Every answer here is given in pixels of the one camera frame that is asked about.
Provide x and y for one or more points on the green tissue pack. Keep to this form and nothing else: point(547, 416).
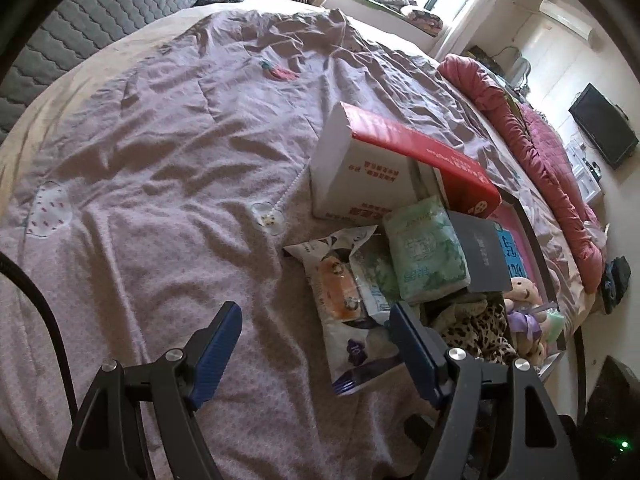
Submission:
point(425, 250)

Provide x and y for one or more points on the cream rabbit plush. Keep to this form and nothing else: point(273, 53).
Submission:
point(537, 352)

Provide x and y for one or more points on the small desk fan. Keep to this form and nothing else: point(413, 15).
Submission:
point(521, 72)

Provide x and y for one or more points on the black framed pink tray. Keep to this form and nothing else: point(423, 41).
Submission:
point(507, 222)

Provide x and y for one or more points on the white cabinet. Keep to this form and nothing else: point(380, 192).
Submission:
point(582, 170)

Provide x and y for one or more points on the small white green packet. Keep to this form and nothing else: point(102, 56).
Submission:
point(375, 280)

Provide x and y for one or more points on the lilac printed blanket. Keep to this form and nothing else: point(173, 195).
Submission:
point(175, 160)

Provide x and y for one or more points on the green round puff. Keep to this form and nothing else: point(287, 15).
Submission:
point(554, 327)

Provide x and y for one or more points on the leopard print cloth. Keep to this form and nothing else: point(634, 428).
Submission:
point(480, 330)

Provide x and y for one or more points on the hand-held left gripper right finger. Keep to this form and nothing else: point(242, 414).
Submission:
point(415, 350)

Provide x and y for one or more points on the clothes on windowsill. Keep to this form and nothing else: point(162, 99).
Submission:
point(410, 12)

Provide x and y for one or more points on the black bag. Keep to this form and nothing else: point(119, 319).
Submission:
point(616, 285)

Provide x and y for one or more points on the white snack bag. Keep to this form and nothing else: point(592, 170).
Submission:
point(340, 280)

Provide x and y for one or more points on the white air conditioner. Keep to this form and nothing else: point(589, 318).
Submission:
point(567, 19)

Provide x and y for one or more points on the dark desk clutter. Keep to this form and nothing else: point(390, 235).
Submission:
point(482, 57)

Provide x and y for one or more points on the purple plush toy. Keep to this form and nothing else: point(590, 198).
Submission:
point(520, 322)

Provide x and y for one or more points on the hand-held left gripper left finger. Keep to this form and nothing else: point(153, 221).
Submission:
point(220, 350)

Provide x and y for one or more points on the cream bedsheet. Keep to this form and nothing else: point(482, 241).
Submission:
point(125, 30)

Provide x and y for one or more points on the grey quilted headboard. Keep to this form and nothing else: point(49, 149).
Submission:
point(75, 25)

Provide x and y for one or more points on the dark blue box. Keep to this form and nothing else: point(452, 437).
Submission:
point(480, 255)

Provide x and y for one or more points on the black television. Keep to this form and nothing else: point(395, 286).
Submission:
point(600, 125)

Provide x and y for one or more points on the pink quilt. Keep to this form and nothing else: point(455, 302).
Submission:
point(540, 150)

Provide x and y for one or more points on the red white cardboard box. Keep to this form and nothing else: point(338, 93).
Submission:
point(360, 175)

